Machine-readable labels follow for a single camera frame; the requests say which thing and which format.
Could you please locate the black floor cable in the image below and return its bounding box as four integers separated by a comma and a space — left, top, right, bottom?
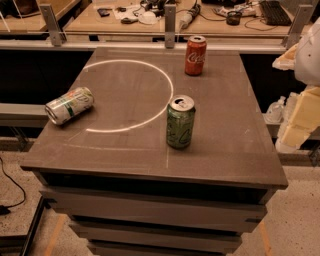
0, 156, 27, 216

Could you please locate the black keyboard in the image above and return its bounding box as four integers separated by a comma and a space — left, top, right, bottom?
259, 0, 291, 26

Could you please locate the grey drawer cabinet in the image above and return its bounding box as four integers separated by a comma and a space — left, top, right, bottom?
41, 173, 267, 256

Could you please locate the metal rail bracket middle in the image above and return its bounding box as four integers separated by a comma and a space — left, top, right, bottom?
164, 4, 176, 49

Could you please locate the red Coca-Cola can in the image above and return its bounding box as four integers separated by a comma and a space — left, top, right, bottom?
185, 35, 207, 76

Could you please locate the black phone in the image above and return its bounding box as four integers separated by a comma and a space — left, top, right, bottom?
97, 8, 110, 17

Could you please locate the white face mask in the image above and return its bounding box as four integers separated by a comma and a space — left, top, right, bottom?
138, 11, 158, 25

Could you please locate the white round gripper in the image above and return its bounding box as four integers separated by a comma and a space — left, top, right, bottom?
272, 18, 320, 153

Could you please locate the black round cup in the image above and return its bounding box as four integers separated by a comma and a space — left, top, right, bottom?
226, 11, 242, 26

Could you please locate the metal rail bracket left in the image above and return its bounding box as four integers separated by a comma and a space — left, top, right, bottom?
39, 4, 66, 46

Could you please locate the clear sanitizer bottle left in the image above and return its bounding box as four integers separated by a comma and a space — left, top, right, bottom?
265, 96, 286, 123

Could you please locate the white green 7UP can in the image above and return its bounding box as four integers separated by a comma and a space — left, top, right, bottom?
45, 87, 94, 125

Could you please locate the green soda can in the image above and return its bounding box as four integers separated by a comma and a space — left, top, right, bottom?
166, 95, 196, 149

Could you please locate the white handheld tool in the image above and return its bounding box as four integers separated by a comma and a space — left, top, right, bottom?
179, 4, 201, 29

